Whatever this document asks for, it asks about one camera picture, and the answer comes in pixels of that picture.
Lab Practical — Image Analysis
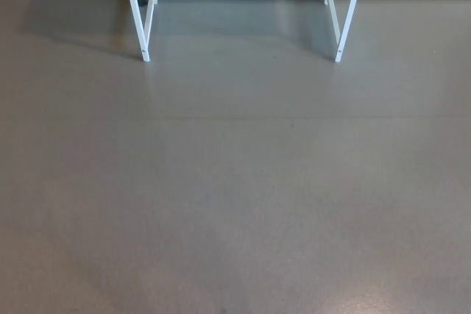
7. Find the white table with metal frame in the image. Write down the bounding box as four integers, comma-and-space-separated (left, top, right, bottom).
121, 0, 369, 64

